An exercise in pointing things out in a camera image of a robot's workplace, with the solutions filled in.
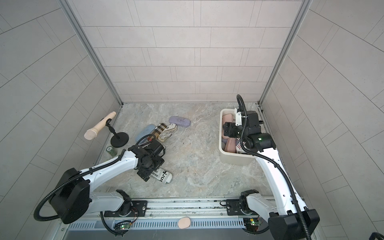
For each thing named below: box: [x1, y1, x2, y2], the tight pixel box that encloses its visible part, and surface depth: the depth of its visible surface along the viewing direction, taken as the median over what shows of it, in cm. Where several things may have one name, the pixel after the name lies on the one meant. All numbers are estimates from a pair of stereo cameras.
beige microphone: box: [84, 111, 117, 141], surface depth 75 cm
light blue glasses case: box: [135, 124, 156, 144], surface depth 99 cm
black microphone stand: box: [105, 118, 129, 148], surface depth 95 cm
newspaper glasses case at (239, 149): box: [236, 137, 246, 154], surface depth 87 cm
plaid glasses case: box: [150, 123, 167, 140], surface depth 99 cm
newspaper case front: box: [150, 168, 173, 184], surface depth 80 cm
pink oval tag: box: [178, 217, 191, 229], surface depth 68 cm
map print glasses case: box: [158, 123, 178, 143], surface depth 98 cm
